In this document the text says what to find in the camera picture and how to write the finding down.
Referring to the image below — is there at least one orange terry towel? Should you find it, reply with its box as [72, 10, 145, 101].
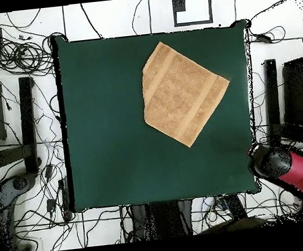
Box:
[135, 34, 236, 153]

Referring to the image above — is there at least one black power strip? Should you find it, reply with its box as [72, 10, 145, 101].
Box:
[223, 193, 249, 222]
[57, 177, 73, 222]

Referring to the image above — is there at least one black power adapter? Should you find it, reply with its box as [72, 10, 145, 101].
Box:
[254, 33, 273, 45]
[45, 198, 57, 213]
[43, 164, 55, 180]

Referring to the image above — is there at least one dark green table cloth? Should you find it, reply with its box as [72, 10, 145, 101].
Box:
[49, 15, 268, 214]

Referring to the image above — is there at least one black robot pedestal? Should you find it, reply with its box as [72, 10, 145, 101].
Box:
[129, 198, 196, 242]

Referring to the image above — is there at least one grey square floor frame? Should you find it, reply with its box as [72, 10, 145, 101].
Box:
[172, 0, 214, 28]

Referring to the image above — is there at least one coiled black cable bundle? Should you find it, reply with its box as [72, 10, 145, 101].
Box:
[0, 33, 55, 80]

